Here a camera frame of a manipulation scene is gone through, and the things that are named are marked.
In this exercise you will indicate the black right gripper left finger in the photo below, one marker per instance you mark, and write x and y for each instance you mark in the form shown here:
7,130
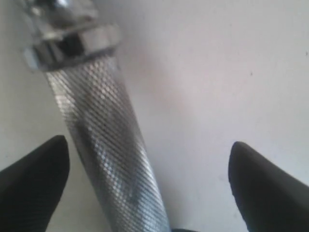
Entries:
31,188

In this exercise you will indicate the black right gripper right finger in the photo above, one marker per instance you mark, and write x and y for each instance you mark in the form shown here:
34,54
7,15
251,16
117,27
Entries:
268,198

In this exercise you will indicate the chrome dumbbell bar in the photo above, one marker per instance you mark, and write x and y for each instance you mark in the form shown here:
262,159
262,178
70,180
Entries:
76,52

